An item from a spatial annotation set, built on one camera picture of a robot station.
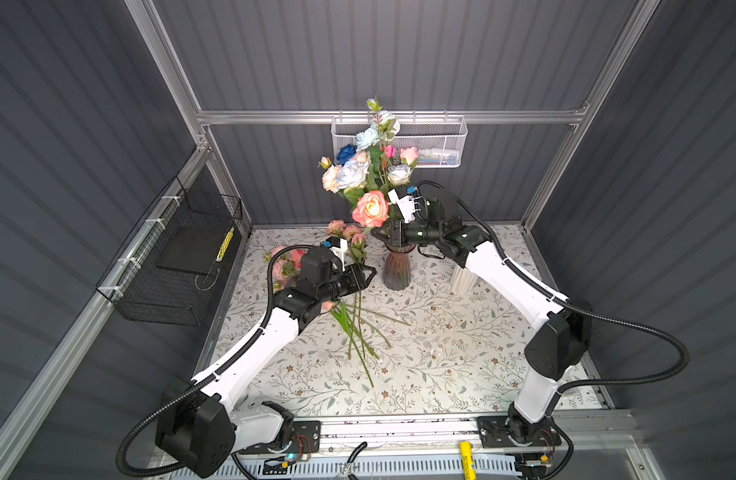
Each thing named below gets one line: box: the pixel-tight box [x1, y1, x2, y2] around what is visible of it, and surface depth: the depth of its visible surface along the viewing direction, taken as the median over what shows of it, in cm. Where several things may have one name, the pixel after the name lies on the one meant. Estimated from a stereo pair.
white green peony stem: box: [356, 96, 401, 157], surface depth 77 cm
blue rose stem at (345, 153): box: [336, 144, 358, 166], surface depth 82 cm
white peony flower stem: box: [318, 156, 342, 194], surface depth 77 cm
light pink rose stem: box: [400, 146, 418, 171], surface depth 84 cm
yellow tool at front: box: [459, 441, 476, 480], surface depth 71 cm
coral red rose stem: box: [352, 190, 389, 233], surface depth 64 cm
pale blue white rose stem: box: [336, 159, 369, 189], surface depth 72 cm
